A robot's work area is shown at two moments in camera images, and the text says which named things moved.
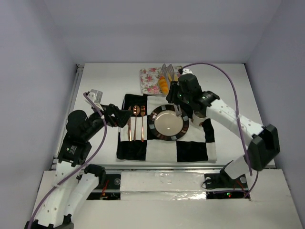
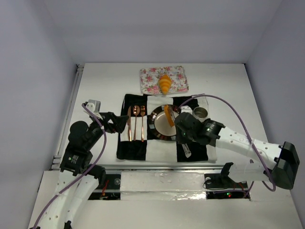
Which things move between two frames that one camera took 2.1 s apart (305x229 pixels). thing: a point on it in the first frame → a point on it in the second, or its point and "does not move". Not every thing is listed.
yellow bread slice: x=169 y=77 → x=169 y=114
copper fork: x=142 y=111 does not move
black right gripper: x=173 y=93 → x=182 y=127
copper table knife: x=129 y=128 does not move
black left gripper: x=110 y=112 → x=108 y=121
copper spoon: x=136 y=111 does not move
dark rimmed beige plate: x=164 y=124 does not move
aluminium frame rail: x=79 y=68 does not move
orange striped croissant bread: x=164 y=85 does not move
